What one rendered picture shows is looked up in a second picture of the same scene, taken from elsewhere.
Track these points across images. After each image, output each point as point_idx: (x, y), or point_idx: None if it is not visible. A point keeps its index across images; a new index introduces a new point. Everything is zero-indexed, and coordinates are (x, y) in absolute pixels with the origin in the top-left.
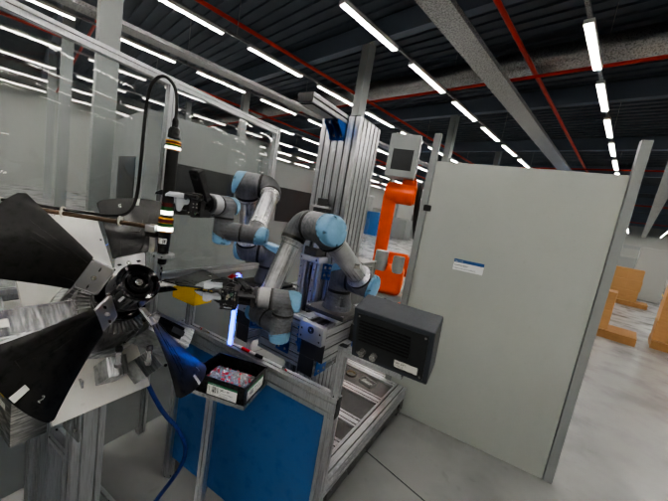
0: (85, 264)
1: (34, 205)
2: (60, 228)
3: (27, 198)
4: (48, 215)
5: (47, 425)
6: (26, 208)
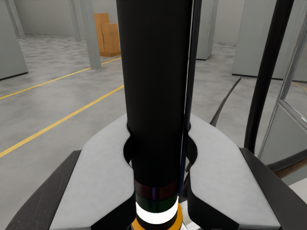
0: (185, 170)
1: (229, 92)
2: (209, 122)
3: (235, 84)
4: (220, 106)
5: None
6: (227, 93)
